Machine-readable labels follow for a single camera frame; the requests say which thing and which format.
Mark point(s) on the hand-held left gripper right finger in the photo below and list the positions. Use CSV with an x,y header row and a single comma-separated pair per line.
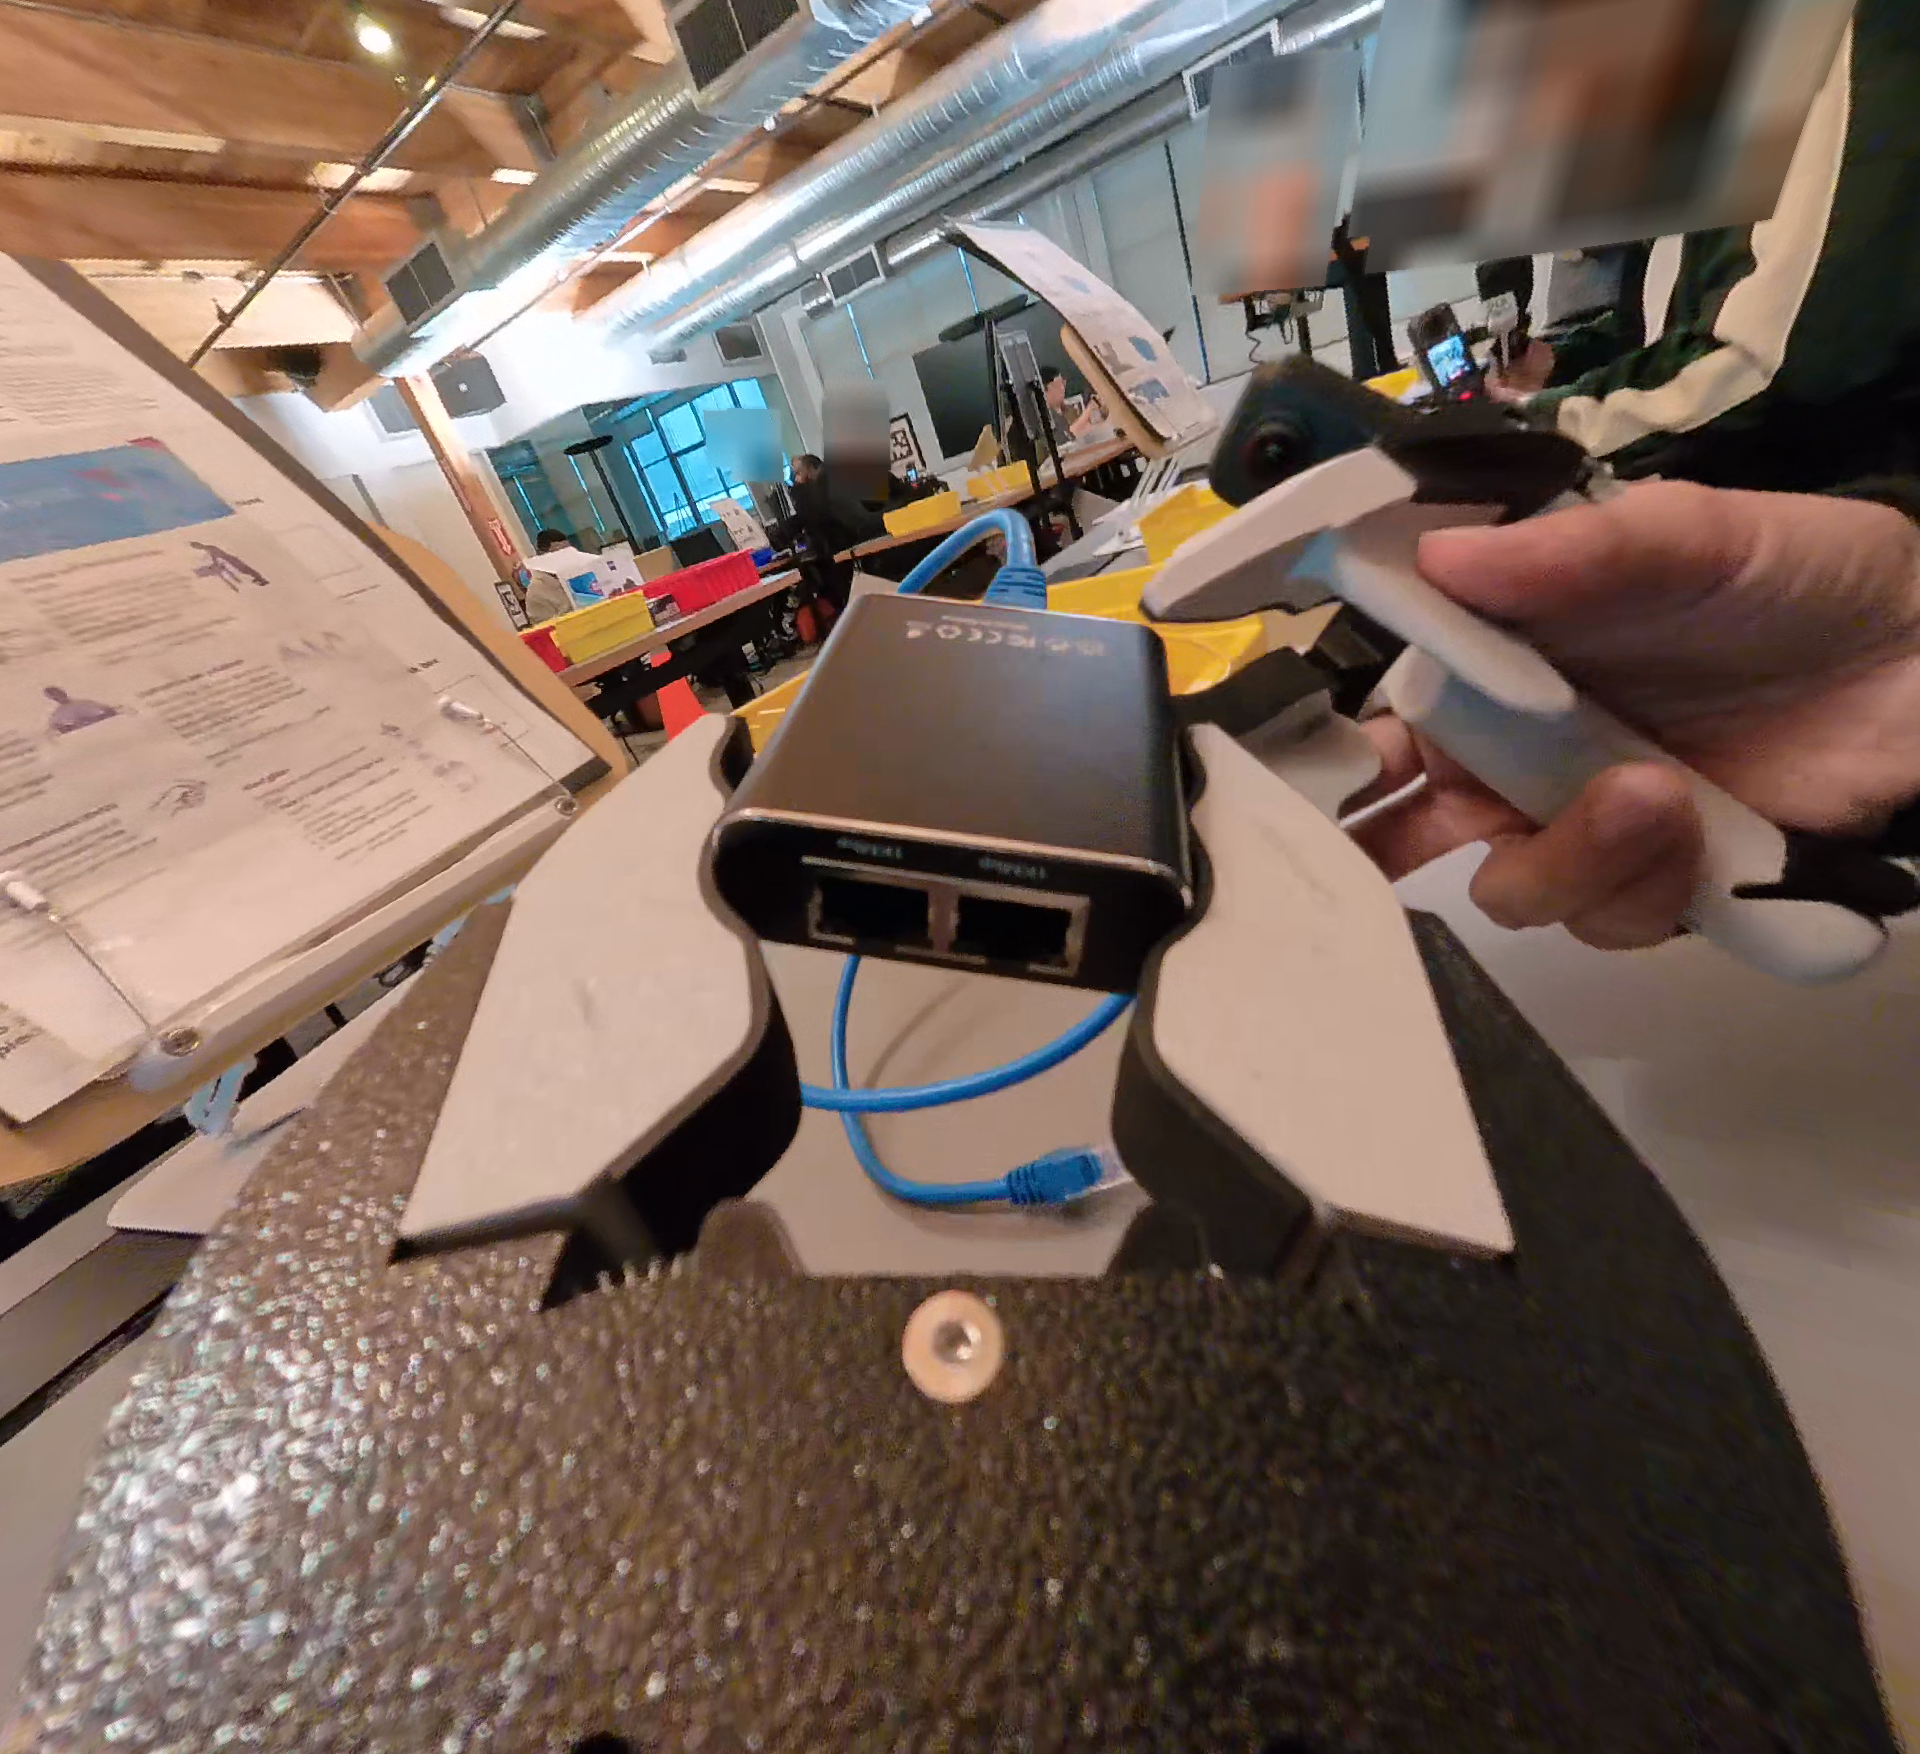
x,y
1320,1035

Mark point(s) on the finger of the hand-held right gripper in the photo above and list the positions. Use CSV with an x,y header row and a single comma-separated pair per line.
x,y
1274,555

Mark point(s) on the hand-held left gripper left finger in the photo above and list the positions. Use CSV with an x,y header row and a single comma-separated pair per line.
x,y
615,1004

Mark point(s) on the black network adapter box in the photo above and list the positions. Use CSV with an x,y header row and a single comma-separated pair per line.
x,y
960,735

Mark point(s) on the person's right forearm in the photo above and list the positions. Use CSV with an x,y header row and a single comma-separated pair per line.
x,y
1800,404

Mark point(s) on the grey desk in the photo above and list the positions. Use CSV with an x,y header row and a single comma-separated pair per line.
x,y
1725,1109

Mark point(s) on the person's right hand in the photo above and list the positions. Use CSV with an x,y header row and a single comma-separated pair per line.
x,y
1725,644

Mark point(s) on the wooden document stand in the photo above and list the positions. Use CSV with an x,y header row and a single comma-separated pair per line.
x,y
481,614
1110,329

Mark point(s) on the orange traffic cone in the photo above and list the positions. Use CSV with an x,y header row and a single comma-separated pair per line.
x,y
682,711

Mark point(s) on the small yellow plastic bin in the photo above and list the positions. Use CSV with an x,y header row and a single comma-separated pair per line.
x,y
600,630

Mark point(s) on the red plastic bin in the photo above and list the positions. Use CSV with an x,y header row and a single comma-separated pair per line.
x,y
704,584

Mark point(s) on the printed instruction sheet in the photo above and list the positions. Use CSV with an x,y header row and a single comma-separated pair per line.
x,y
225,673

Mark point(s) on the black loudspeaker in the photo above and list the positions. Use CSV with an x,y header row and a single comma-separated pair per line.
x,y
469,386

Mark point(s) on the small black camera with screen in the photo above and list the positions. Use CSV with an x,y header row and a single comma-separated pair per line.
x,y
1452,359

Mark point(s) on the black wall monitor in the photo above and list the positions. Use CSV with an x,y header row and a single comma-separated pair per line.
x,y
953,390

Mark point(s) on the silver ventilation duct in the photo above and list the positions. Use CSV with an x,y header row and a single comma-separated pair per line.
x,y
630,157
1050,89

